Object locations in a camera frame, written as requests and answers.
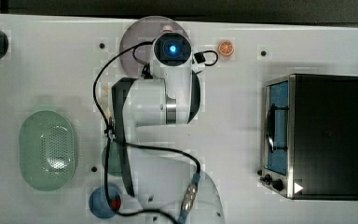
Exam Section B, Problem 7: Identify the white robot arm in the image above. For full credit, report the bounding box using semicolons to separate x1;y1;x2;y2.
110;32;226;224

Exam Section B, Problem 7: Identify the grey round plate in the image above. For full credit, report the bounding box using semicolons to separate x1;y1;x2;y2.
119;16;191;79

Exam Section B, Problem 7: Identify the yellow banana toy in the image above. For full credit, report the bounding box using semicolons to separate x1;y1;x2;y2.
102;87;111;118

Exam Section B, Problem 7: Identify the orange slice toy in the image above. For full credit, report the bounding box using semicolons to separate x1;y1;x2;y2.
217;40;234;57

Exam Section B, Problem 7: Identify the light green cup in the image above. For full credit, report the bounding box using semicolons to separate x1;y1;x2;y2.
101;142;123;177

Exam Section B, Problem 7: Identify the blue bowl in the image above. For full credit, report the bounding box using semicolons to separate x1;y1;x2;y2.
89;185;121;219

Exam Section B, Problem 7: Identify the black toaster oven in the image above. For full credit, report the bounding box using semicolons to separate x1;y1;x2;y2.
257;74;358;201

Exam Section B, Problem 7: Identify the green perforated oval basket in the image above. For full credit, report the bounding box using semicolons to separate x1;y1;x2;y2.
19;110;77;191

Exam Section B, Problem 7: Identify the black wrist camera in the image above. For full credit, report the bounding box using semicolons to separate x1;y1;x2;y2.
194;52;206;63

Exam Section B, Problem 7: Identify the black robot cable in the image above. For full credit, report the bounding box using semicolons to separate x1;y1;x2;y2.
92;40;202;224

